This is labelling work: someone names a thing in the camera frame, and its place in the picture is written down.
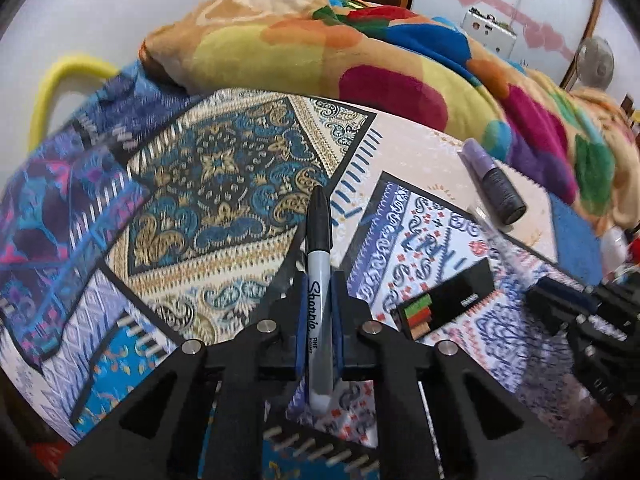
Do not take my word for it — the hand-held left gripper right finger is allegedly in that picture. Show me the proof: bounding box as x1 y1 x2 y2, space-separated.
331 271 583 480

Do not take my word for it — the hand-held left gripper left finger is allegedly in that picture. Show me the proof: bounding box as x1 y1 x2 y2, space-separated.
60 272 307 480

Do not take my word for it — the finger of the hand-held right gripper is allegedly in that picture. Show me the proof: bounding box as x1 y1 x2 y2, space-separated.
525 276 601 337
586 282 640 328

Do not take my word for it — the black marker pen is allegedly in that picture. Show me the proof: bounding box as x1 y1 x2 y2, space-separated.
302 185 335 417

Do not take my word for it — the white lotion bottle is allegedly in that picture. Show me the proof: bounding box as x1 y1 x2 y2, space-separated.
600 225 632 277

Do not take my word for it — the clear thin pen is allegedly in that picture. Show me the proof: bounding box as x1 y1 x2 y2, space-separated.
467 206 523 267

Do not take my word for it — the black colour palette box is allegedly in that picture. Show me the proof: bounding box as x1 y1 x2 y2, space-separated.
395 258 496 341

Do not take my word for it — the purple spray bottle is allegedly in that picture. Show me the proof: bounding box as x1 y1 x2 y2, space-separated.
459 137 528 226

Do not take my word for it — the patterned patchwork bed sheet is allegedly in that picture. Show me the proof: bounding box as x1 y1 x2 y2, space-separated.
0 59 618 480

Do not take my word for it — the standing electric fan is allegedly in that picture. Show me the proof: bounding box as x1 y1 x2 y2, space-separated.
560 35 617 93

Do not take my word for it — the white perforated box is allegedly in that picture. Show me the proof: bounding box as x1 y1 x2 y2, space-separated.
460 7 519 57

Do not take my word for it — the colourful spotted blanket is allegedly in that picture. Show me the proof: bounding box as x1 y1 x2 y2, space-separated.
139 0 640 242

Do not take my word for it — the yellow foam tube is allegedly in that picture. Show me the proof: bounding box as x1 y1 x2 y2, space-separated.
27 52 122 154

